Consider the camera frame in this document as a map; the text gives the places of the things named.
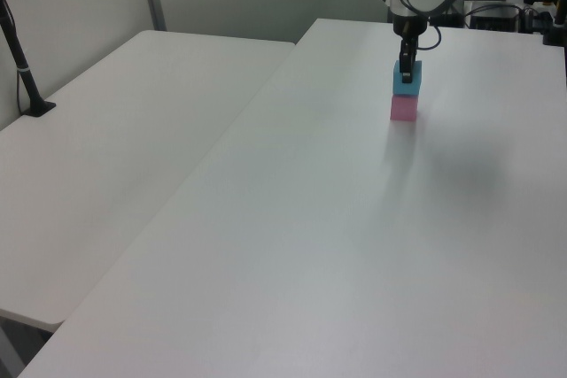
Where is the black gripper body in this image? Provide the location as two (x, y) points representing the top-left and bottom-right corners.
(392, 15), (429, 63)

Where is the blue foam cube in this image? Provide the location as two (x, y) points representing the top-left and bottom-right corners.
(392, 60), (423, 97)

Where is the pink foam cube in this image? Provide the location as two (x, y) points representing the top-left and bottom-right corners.
(389, 94), (419, 122)

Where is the black electronics box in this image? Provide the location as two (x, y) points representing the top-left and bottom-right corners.
(468, 4), (524, 34)

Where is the adjacent white table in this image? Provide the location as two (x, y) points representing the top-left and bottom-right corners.
(0, 28), (297, 327)

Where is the black pole stand with base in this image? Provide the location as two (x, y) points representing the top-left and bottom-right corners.
(0, 0), (58, 119)

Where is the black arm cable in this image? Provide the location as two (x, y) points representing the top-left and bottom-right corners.
(400, 0), (482, 51)

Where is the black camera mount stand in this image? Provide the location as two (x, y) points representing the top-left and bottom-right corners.
(540, 0), (567, 48)

